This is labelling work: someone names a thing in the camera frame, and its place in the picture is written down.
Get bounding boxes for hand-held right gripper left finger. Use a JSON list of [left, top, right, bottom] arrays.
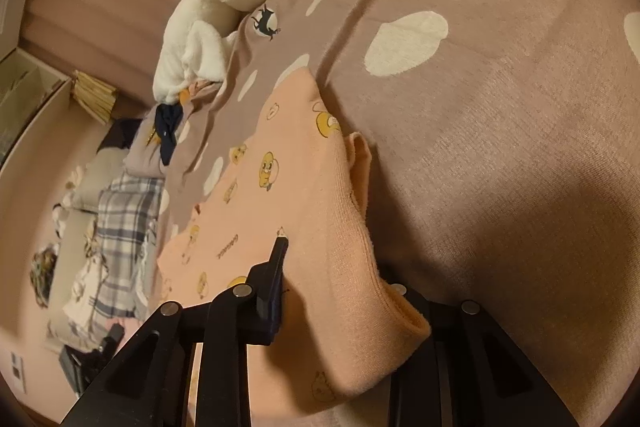
[[60, 234, 291, 427]]

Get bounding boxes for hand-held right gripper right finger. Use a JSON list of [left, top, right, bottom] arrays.
[[387, 283, 578, 427]]

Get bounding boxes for peach printed pants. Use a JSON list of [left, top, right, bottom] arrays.
[[156, 69, 432, 418]]

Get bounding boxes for plaid pillow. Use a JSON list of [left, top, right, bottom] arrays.
[[65, 172, 166, 323]]

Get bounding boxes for grey cushion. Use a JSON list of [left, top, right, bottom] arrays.
[[72, 150, 132, 212]]

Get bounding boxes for mauve pillow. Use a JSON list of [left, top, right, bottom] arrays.
[[124, 119, 170, 180]]

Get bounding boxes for navy cloth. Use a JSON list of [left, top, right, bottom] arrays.
[[154, 103, 182, 166]]

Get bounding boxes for mauve blanket with white spots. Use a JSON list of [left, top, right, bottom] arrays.
[[125, 0, 640, 427]]

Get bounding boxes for dark cloth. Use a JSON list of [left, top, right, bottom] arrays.
[[97, 119, 143, 152]]

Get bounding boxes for yellow book stack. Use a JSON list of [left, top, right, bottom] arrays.
[[70, 69, 120, 125]]

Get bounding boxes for white fluffy garment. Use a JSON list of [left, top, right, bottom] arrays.
[[152, 0, 281, 105]]

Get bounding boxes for white wall socket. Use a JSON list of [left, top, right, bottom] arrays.
[[10, 352, 27, 393]]

